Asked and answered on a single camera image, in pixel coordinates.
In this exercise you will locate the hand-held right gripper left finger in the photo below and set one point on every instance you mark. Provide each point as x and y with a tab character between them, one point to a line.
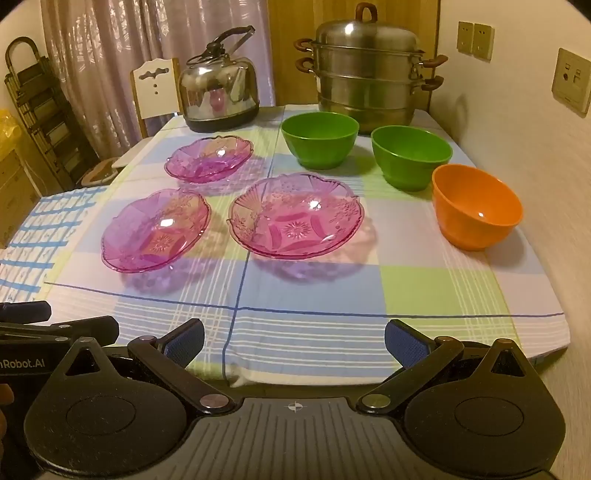
184	345

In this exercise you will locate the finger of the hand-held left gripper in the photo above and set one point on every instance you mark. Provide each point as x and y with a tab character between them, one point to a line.
25	312
51	330

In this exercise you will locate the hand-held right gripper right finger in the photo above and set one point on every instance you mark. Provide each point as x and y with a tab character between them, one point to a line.
406	345

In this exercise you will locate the pink round glass plate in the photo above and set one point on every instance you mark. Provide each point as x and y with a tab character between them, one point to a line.
154	230

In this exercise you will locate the orange plastic bowl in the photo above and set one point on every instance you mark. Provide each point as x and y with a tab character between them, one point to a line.
475	217

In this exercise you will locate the large pink scalloped glass plate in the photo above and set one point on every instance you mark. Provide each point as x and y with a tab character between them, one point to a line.
295	217

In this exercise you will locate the green plastic bowl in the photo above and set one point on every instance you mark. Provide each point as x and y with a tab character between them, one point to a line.
318	147
408	161

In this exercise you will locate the person's left hand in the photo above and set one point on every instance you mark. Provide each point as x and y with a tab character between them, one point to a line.
4	396

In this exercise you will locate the blue white patterned cloth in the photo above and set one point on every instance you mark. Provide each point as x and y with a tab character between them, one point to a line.
51	221

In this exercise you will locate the cardboard box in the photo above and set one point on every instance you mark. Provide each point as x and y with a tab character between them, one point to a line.
14	194

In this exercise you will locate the yellow plastic bag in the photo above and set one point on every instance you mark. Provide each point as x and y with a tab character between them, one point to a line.
9	129

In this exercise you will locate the white wooden chair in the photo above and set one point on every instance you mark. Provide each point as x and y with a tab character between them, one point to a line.
154	92

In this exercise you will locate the stainless steel kettle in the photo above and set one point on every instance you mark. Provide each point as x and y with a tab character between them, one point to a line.
217	92

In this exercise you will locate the pale patterned curtain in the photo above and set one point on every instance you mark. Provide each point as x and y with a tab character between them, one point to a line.
106	60

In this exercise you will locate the stainless steel steamer pot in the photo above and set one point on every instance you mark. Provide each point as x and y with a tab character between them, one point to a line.
369	74

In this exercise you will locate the wooden door panel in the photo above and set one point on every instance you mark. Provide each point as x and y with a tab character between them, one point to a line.
295	23

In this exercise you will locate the large beige wall socket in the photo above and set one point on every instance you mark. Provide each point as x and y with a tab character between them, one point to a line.
572	81

